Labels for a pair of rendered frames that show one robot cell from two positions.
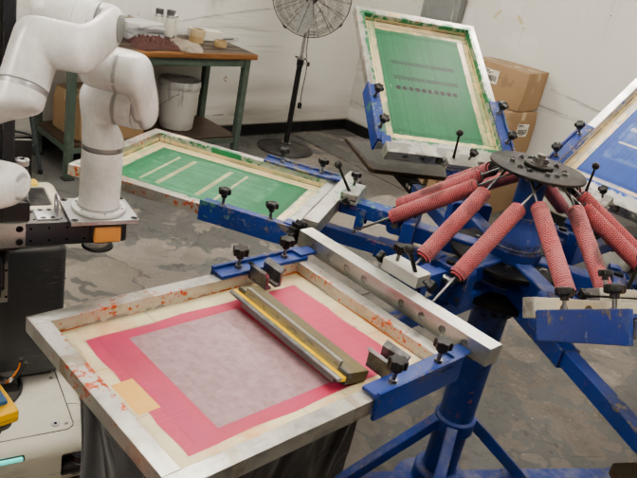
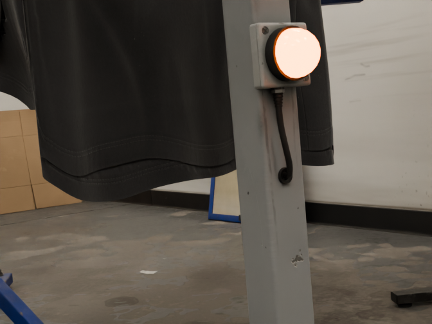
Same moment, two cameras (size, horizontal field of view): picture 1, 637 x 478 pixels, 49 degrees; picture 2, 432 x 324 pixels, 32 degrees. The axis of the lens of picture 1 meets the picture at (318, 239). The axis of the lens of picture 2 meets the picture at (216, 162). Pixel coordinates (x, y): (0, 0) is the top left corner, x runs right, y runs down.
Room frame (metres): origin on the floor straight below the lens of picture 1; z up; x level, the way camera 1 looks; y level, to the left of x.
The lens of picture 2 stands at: (0.92, 1.17, 0.61)
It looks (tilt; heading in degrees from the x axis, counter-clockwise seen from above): 4 degrees down; 283
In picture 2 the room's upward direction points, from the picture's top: 5 degrees counter-clockwise
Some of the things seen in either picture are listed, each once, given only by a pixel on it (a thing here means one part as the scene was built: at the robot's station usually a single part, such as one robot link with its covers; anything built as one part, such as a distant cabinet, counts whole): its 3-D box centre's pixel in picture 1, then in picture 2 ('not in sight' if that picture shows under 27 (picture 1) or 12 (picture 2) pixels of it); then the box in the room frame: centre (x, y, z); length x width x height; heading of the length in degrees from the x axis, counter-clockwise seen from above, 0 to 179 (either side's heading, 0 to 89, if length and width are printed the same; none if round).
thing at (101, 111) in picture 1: (108, 115); not in sight; (1.54, 0.53, 1.37); 0.13 x 0.10 x 0.16; 87
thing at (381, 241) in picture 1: (323, 229); not in sight; (2.25, -0.01, 0.90); 1.24 x 0.06 x 0.06; 78
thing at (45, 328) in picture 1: (253, 346); not in sight; (1.34, 0.09, 0.97); 0.79 x 0.58 x 0.04; 138
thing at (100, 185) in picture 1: (99, 176); not in sight; (1.55, 0.54, 1.21); 0.16 x 0.13 x 0.15; 35
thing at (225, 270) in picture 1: (260, 270); not in sight; (1.71, 0.14, 0.98); 0.30 x 0.05 x 0.07; 138
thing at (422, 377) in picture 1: (412, 380); not in sight; (1.33, -0.27, 0.98); 0.30 x 0.05 x 0.07; 138
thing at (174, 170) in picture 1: (254, 166); not in sight; (2.32, 0.27, 1.05); 1.08 x 0.61 x 0.23; 78
